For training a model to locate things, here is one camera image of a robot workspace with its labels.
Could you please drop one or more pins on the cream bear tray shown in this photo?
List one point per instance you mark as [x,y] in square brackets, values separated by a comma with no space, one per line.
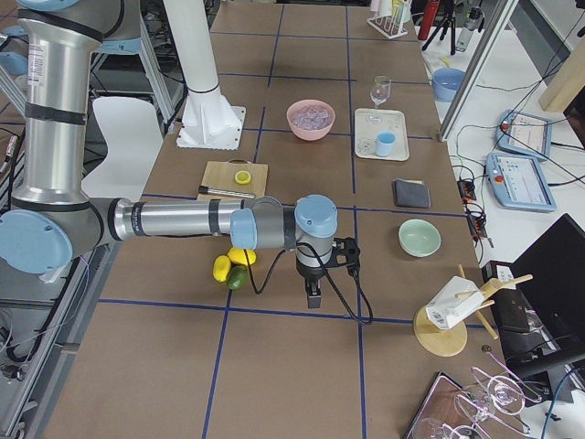
[366,133]

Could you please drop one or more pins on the white rack with cups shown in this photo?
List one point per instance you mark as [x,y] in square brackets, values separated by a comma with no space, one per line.
[389,17]

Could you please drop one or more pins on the wooden cutting board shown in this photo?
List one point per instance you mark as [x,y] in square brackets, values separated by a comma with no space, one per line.
[222,175]

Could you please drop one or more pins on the wooden cup stand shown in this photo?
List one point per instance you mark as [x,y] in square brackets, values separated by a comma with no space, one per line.
[448,343]

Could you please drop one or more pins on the white carton box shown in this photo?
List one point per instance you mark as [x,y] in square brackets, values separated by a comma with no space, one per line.
[453,303]

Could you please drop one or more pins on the light blue plastic cup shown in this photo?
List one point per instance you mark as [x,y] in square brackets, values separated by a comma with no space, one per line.
[385,142]

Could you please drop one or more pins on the yellow lemon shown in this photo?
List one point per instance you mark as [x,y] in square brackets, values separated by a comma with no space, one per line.
[242,256]
[221,268]

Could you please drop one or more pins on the green ceramic bowl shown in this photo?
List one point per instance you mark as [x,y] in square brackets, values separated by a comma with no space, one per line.
[419,238]

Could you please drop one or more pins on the steel cylinder rod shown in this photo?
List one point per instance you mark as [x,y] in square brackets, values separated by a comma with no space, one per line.
[205,190]

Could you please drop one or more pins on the clear ice cubes pile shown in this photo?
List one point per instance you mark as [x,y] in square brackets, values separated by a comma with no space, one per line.
[312,117]

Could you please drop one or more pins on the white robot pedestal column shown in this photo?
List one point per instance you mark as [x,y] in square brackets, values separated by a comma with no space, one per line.
[208,120]

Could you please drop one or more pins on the grey folded cloth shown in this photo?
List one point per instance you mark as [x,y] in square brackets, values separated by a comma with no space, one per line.
[411,194]

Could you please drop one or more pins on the white chair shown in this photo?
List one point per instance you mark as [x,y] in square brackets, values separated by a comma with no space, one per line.
[132,134]

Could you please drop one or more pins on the black monitor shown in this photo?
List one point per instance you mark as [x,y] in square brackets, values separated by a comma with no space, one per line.
[555,294]

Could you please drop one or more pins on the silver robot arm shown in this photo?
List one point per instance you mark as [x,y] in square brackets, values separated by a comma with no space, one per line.
[52,220]

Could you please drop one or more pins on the pink bowl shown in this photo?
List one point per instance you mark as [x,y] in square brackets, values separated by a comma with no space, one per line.
[309,135]

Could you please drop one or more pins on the upper blue teach pendant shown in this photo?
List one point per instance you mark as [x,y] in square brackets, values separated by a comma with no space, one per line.
[524,134]

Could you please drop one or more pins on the lower blue teach pendant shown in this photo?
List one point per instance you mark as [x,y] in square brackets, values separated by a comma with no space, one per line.
[518,182]

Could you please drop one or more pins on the green lime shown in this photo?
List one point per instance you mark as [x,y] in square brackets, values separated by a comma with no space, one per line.
[237,278]

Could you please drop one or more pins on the clear wine glass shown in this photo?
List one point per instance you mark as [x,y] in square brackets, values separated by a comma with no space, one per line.
[379,93]

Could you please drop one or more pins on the blue teach pendant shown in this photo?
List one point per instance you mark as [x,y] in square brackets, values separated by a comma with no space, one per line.
[524,134]
[518,182]

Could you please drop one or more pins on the red bottle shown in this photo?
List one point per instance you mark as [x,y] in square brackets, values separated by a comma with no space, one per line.
[428,18]

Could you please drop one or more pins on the large blue bowl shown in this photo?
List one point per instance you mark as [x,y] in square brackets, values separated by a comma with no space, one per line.
[445,83]

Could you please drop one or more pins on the aluminium frame post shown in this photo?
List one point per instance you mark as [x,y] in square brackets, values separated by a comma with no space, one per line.
[497,23]

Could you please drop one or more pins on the lemon half slice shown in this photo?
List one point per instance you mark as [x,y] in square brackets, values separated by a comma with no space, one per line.
[242,177]

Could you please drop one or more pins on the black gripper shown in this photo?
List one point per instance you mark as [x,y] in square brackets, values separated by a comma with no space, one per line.
[310,273]

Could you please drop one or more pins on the hanging wine glasses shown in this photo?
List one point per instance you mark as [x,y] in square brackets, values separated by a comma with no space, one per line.
[488,407]

